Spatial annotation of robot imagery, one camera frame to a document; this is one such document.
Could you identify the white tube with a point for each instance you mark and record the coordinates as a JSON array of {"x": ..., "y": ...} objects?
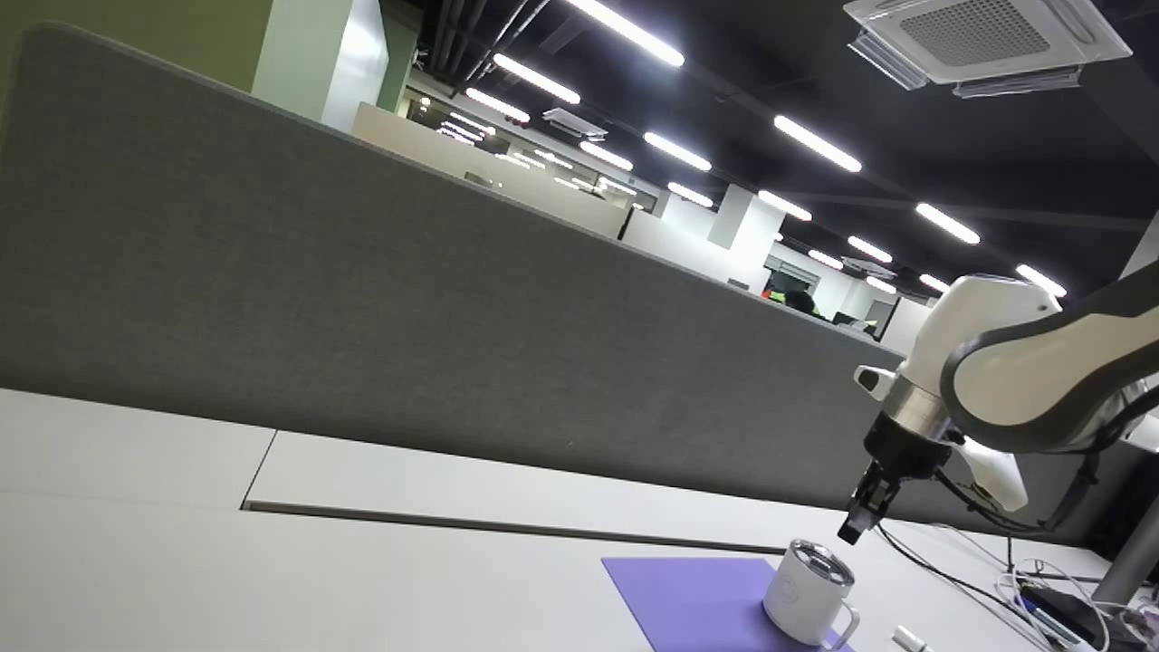
[{"x": 907, "y": 640}]

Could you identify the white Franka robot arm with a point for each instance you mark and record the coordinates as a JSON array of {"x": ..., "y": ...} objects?
[{"x": 1051, "y": 364}]

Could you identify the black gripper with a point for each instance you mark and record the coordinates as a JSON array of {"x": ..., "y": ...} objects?
[{"x": 907, "y": 453}]

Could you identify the purple mat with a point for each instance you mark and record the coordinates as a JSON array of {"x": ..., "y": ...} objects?
[{"x": 690, "y": 598}]

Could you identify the ceiling air conditioner unit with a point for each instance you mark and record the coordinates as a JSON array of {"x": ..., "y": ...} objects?
[{"x": 984, "y": 40}]

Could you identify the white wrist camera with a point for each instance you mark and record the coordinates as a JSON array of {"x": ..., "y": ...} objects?
[{"x": 1003, "y": 472}]

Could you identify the dark sliding cup lid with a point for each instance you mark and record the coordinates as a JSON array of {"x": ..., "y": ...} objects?
[{"x": 821, "y": 561}]

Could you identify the ceiling light strip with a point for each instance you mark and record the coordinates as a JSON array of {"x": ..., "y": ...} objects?
[
  {"x": 604, "y": 154},
  {"x": 674, "y": 150},
  {"x": 628, "y": 30},
  {"x": 1041, "y": 279},
  {"x": 870, "y": 250},
  {"x": 785, "y": 204},
  {"x": 533, "y": 78},
  {"x": 948, "y": 224},
  {"x": 815, "y": 142},
  {"x": 690, "y": 193},
  {"x": 499, "y": 108}
]

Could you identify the grey desk divider panel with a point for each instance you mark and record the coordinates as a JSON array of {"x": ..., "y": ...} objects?
[{"x": 364, "y": 326}]

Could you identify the grey metal pole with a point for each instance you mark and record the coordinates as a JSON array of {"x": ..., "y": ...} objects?
[{"x": 1127, "y": 548}]

